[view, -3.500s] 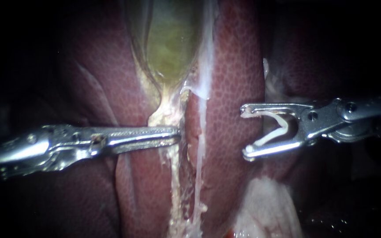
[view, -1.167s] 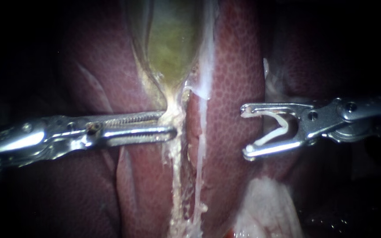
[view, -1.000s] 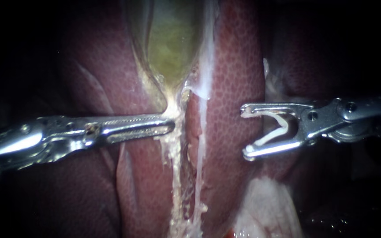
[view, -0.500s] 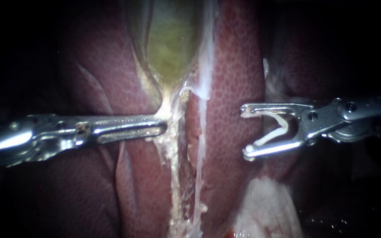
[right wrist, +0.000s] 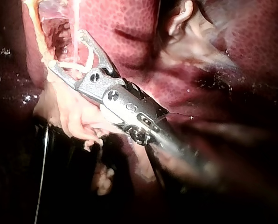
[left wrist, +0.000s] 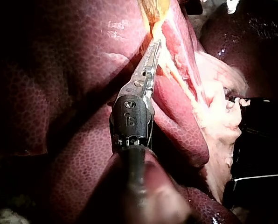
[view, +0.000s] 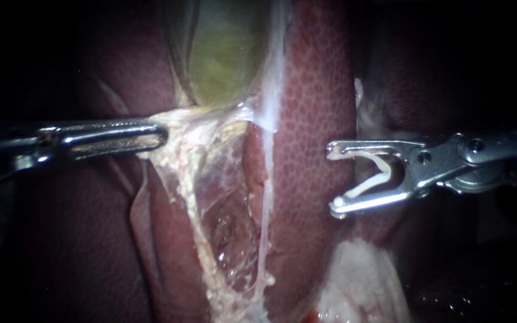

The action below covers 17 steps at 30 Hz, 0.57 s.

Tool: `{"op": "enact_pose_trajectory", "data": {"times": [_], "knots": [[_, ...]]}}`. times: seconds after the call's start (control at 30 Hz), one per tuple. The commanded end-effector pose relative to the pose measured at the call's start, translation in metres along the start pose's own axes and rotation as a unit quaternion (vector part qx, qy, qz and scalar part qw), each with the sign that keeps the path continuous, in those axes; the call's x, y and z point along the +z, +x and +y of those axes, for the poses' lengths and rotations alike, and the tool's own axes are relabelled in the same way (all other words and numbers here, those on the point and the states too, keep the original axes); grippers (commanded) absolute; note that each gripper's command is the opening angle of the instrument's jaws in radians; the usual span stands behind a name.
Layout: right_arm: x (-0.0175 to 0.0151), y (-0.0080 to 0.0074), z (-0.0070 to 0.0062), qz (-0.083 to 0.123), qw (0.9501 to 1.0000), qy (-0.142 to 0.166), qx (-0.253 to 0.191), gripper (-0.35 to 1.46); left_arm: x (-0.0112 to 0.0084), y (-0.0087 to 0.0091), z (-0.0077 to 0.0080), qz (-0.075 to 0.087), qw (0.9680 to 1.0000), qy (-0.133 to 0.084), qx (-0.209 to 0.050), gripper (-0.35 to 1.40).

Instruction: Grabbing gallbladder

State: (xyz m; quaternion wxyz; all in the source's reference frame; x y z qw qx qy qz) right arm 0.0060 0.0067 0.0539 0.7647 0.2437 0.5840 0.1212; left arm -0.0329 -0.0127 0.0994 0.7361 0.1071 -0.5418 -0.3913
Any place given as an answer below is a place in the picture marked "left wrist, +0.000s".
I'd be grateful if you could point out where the left arm instrument jaw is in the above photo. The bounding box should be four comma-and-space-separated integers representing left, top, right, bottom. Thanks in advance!
137, 39, 162, 73

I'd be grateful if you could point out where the left arm instrument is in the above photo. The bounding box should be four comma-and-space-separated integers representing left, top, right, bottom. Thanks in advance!
109, 69, 155, 153

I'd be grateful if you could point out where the gallbladder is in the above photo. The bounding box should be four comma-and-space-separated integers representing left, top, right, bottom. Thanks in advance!
137, 0, 172, 39

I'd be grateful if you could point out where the dark red liver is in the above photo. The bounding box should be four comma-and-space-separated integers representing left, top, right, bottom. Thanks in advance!
0, 0, 278, 224

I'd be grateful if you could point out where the pale fatty tissue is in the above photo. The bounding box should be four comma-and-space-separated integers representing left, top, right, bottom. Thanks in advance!
153, 20, 251, 203

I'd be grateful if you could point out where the white cloth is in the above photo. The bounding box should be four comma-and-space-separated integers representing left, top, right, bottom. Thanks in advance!
225, 0, 241, 14

